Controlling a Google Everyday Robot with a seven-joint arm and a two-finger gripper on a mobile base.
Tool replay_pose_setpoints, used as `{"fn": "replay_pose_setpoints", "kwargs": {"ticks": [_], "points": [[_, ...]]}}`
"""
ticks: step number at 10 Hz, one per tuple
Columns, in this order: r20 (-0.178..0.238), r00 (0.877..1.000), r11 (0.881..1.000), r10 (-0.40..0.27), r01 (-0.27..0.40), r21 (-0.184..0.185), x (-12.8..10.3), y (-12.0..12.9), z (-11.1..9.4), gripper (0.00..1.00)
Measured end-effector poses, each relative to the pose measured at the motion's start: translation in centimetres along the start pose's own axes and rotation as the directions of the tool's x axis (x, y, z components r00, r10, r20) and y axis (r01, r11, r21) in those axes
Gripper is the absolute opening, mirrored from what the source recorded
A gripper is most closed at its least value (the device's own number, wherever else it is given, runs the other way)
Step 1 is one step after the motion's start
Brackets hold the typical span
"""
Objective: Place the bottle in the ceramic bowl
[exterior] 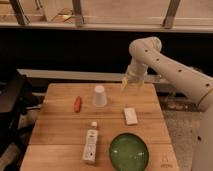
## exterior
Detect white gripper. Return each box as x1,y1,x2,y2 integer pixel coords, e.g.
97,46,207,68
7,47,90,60
121,66,147,91

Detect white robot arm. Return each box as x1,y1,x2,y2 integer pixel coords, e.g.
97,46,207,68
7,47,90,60
121,37,213,171

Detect green ceramic bowl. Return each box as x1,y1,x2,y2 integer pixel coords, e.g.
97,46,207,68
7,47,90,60
109,133,149,171

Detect white bottle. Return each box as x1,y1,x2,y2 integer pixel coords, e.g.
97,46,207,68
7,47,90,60
82,121,99,164

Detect white rectangular block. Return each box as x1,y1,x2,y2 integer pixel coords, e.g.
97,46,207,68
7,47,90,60
124,108,138,125

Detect white paper cup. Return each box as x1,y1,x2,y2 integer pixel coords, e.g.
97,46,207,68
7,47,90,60
93,85,107,107

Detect orange carrot toy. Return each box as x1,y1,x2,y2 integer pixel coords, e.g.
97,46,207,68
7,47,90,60
74,96,81,113

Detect black chair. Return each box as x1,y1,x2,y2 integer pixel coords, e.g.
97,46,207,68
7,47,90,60
0,73,39,157

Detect grey metal rail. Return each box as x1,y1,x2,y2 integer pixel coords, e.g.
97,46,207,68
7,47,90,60
17,68,174,84

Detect wooden shelf frame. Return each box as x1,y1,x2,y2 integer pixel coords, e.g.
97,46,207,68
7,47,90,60
0,0,213,33

